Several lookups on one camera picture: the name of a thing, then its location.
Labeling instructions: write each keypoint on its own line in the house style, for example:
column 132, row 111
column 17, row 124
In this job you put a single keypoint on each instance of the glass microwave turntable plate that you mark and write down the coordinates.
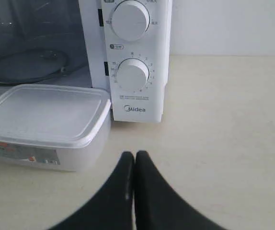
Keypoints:
column 32, row 65

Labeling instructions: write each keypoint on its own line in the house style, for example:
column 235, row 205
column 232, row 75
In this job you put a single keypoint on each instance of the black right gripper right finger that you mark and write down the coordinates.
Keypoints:
column 158, row 206

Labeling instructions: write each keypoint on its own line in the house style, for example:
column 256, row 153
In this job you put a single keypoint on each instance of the white Midea microwave oven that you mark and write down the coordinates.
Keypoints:
column 83, row 30

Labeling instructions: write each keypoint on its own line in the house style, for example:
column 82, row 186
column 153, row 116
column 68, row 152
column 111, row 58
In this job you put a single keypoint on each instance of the clear plastic food container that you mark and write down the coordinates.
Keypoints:
column 54, row 127

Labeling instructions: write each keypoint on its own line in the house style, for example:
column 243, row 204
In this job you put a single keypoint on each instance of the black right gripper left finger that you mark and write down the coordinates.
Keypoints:
column 111, row 207

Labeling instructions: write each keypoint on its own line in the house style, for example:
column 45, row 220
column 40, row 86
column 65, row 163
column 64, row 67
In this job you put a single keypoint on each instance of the upper white power knob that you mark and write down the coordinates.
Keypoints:
column 130, row 20

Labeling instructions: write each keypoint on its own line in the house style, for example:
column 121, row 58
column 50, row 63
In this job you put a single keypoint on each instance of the lower white timer knob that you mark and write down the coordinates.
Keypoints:
column 132, row 74

